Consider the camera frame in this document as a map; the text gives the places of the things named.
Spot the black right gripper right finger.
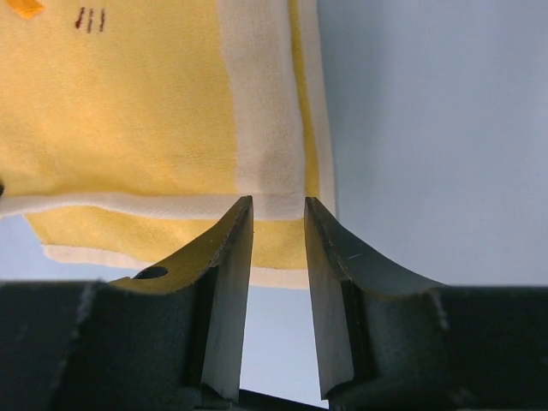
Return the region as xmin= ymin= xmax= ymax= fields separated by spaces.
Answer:
xmin=304 ymin=198 xmax=547 ymax=410

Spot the yellow cloth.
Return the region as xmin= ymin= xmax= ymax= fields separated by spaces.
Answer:
xmin=1 ymin=1 xmax=335 ymax=289

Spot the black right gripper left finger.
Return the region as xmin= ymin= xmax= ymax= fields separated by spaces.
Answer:
xmin=1 ymin=197 xmax=253 ymax=410

